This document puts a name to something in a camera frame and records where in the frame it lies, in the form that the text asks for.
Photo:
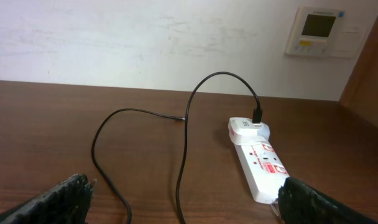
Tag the white wall control panel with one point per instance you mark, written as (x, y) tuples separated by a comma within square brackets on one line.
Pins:
[(329, 32)]

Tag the white power strip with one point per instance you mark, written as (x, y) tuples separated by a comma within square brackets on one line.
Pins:
[(264, 171)]

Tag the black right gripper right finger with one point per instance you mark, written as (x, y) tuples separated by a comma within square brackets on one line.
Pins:
[(301, 203)]

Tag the white charger adapter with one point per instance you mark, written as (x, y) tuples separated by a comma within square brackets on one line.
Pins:
[(243, 132)]

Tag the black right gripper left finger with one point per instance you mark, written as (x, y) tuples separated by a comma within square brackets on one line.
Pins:
[(66, 203)]

